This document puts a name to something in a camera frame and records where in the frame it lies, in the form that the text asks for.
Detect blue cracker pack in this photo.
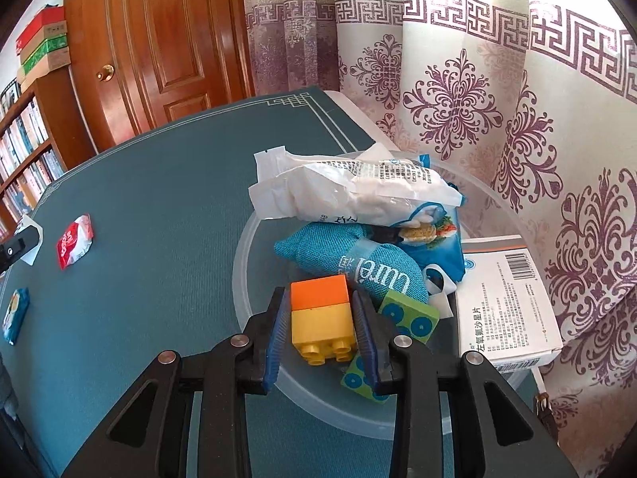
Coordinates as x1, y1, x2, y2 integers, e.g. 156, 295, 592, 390
2, 288, 30, 345
373, 205, 465, 283

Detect red white snack packet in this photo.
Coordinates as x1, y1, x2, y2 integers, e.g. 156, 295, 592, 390
56, 214, 94, 270

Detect white medicine box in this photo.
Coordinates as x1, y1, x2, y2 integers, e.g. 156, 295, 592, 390
455, 234, 563, 373

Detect green blue dotted block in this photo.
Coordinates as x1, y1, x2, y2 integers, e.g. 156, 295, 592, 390
340, 288, 440, 404

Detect orange yellow toy brick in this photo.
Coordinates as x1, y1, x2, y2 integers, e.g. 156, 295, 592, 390
289, 274, 358, 366

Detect blue Curel cloth pouch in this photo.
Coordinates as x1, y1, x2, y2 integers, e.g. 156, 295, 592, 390
274, 222, 453, 318

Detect white plastic refill bag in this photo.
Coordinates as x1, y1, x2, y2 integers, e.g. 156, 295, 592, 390
248, 143, 464, 228

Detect zigzag pattern white cube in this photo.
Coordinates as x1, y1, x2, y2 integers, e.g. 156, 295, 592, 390
14, 215, 43, 265

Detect teal table mat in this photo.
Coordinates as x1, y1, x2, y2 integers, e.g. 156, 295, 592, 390
1, 96, 371, 475

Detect wooden bookshelf with books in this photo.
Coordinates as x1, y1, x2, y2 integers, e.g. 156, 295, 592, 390
1, 67, 96, 239

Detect brass door knob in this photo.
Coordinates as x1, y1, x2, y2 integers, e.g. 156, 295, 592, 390
96, 64, 115, 82

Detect stacked boxes on shelf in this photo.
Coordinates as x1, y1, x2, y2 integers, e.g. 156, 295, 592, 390
15, 6, 71, 92

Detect clear plastic round bin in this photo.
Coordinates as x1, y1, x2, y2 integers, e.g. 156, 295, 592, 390
232, 147, 555, 440

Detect brown wooden door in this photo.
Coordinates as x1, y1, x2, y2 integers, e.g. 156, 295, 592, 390
64, 0, 255, 151

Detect purple patterned curtain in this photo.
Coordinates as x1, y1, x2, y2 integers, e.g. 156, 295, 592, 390
244, 0, 636, 477

